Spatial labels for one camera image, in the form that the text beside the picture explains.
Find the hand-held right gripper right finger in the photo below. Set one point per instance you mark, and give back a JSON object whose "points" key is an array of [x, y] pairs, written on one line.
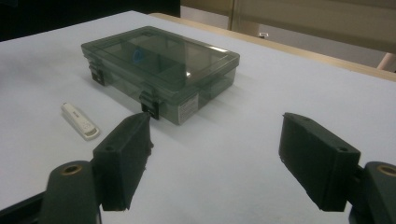
{"points": [[320, 165]]}

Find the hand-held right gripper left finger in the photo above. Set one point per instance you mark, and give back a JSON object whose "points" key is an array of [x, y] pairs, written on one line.
{"points": [[121, 168]]}

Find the white USB stick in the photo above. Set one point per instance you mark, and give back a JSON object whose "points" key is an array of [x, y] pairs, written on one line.
{"points": [[79, 121]]}

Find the gray translucent plastic storage box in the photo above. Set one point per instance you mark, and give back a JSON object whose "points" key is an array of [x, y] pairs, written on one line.
{"points": [[186, 62]]}

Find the white table sheet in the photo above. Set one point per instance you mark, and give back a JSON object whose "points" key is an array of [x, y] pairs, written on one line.
{"points": [[233, 140]]}

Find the small blue item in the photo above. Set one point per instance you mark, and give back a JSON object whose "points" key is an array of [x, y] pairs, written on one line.
{"points": [[138, 57]]}

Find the small white floor socket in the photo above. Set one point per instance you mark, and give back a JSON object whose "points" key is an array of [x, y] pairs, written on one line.
{"points": [[263, 34]]}

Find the black curtain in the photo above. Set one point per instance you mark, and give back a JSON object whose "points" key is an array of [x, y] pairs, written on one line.
{"points": [[77, 12]]}

